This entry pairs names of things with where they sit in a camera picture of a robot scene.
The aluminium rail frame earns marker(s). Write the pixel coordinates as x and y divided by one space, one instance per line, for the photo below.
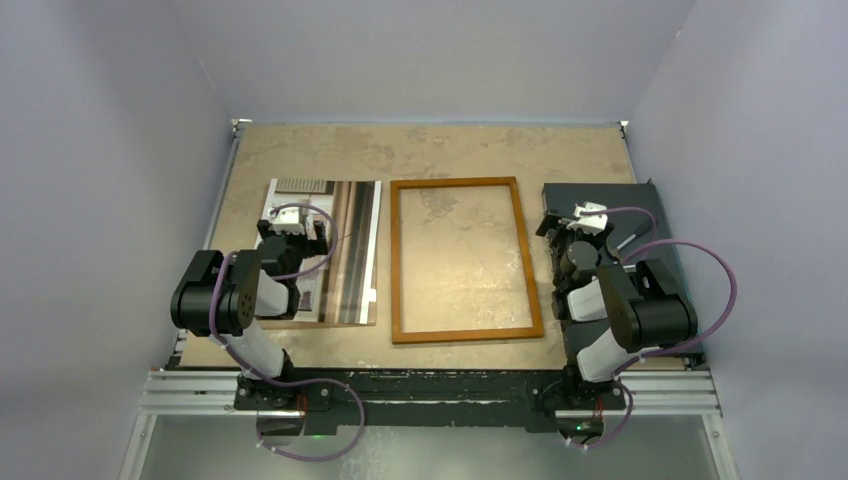
459 249

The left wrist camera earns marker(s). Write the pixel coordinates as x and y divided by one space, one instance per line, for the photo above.
289 220

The plant photo print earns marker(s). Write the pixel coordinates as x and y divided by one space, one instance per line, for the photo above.
351 252

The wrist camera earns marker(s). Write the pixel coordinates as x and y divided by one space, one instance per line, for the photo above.
289 220
589 217

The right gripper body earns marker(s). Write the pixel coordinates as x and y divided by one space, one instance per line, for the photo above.
562 236

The small hammer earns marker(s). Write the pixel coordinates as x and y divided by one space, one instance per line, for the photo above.
627 241

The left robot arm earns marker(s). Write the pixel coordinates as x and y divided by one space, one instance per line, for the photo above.
223 298

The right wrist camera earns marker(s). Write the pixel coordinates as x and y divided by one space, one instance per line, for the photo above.
589 217

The wooden picture frame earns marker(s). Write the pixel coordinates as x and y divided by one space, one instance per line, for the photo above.
398 335

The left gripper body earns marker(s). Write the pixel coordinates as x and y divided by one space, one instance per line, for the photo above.
298 244

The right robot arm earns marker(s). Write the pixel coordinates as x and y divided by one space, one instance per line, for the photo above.
610 312

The black mat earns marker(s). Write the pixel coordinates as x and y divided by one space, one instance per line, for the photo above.
634 208

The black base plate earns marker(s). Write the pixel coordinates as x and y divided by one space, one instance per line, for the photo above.
321 400

